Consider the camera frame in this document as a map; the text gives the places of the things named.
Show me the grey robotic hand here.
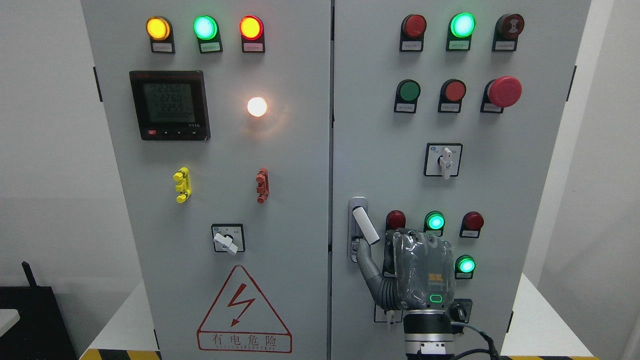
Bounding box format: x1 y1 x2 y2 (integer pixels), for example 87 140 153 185
357 228 455 312

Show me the silver door handle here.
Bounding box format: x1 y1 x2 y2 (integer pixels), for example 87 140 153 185
347 196 380 264

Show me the grey right cabinet door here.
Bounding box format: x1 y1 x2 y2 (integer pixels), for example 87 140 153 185
330 0 591 360

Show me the grey cabinet door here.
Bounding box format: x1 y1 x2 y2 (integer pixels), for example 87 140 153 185
330 0 591 360
81 0 332 360

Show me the grey left cabinet door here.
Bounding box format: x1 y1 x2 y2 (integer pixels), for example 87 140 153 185
81 0 332 360

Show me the green lit button lower right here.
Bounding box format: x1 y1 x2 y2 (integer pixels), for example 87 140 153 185
454 254 476 280

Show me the green lit indicator middle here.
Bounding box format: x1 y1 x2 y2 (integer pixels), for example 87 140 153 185
423 210 446 237

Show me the dark red indicator middle left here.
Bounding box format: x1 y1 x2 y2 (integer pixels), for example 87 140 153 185
385 209 406 231

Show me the dark red indicator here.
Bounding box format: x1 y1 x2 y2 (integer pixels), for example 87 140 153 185
459 210 485 239
398 13 427 52
385 209 406 231

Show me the dark red indicator middle right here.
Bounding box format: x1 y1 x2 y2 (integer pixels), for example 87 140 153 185
459 210 485 239

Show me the red terminal connector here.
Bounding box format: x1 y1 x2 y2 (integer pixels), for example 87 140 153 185
255 167 270 204

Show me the green push button upper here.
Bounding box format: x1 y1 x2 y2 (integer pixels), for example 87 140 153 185
393 79 421 114

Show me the red lightning warning sticker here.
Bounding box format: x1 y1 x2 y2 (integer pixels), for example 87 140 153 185
196 265 293 354

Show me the red push button upper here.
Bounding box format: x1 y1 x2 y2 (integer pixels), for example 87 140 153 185
438 79 467 113

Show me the red emergency stop button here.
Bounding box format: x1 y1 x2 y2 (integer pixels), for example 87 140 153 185
480 76 522 114

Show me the white lit indicator light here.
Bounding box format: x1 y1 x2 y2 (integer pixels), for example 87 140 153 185
246 96 268 117

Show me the dark red indicator top right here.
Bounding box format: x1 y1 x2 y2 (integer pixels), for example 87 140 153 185
398 13 427 52

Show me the green indicator light top right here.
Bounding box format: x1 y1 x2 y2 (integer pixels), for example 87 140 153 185
446 12 476 51

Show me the green indicator light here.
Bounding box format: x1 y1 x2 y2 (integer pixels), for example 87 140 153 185
192 14 223 54
446 12 476 51

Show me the yellow terminal connector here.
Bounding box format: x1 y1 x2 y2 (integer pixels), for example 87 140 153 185
173 167 192 204

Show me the red black buzzer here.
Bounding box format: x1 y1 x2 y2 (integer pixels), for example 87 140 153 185
491 13 525 52

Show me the red lit indicator light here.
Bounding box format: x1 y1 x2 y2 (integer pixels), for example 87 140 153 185
238 14 266 53

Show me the black digital power meter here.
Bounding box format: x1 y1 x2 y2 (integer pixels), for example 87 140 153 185
129 70 210 141

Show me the green indicator light top left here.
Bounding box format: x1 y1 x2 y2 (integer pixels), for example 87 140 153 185
192 14 223 54

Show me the yellow indicator light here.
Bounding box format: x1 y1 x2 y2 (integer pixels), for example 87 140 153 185
146 16 175 54

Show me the black box at left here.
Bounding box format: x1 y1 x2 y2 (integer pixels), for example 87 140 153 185
0 261 78 360

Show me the white rotary switch lower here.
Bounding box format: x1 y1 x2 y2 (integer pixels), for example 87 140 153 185
374 304 403 326

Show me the white rotary switch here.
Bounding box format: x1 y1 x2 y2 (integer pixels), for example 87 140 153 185
423 142 463 180
374 304 403 326

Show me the black rotary selector switch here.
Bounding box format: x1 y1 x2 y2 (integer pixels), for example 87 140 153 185
448 298 473 323

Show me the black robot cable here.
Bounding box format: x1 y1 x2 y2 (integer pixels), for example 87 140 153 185
448 322 502 360

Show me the white rotary switch upper right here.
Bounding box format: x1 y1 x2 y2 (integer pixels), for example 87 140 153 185
423 142 463 180

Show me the white rotary switch left door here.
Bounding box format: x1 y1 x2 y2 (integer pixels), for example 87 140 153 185
211 223 246 255

